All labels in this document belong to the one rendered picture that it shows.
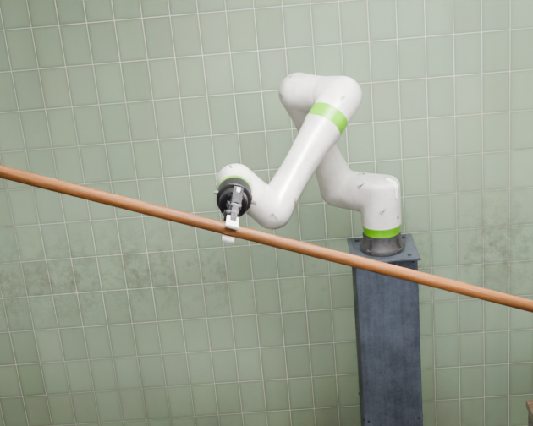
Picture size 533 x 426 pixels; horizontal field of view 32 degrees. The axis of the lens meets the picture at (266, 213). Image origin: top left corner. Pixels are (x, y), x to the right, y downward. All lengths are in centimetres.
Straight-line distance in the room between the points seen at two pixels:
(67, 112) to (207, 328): 102
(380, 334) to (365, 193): 48
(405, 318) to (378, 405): 34
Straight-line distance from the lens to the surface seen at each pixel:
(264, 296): 373
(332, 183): 308
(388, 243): 307
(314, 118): 273
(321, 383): 392
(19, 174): 230
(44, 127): 360
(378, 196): 300
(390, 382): 325
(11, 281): 385
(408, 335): 318
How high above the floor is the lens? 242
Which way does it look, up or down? 20 degrees down
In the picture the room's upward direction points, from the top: 5 degrees counter-clockwise
